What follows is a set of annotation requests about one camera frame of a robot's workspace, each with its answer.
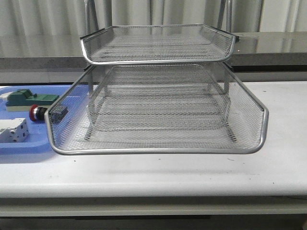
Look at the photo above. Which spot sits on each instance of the white circuit breaker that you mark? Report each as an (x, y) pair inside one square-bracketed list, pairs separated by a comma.
[(13, 130)]

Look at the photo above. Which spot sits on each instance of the silver mesh top tray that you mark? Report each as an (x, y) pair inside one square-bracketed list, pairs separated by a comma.
[(150, 44)]

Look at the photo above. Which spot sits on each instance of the silver mesh tray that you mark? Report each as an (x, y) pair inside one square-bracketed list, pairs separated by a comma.
[(248, 118), (159, 114), (150, 44)]

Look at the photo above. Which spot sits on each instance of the dark grey back counter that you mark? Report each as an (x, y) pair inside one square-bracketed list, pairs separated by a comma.
[(272, 50)]

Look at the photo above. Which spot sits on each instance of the white part behind green block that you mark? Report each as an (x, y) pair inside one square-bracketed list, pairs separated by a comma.
[(5, 96)]

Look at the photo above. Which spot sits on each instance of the silver mesh bottom tray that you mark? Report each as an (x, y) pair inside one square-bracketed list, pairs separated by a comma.
[(159, 114)]

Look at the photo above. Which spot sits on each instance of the red emergency stop button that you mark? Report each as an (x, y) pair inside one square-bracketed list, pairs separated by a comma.
[(37, 113)]

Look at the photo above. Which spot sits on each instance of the green and beige switch block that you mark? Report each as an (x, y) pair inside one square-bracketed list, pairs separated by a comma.
[(22, 99)]

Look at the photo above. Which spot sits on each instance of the blue plastic tray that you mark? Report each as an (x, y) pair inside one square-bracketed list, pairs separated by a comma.
[(28, 141)]

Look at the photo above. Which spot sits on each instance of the grey metal rack frame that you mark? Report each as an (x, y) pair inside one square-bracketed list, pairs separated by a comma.
[(172, 81)]

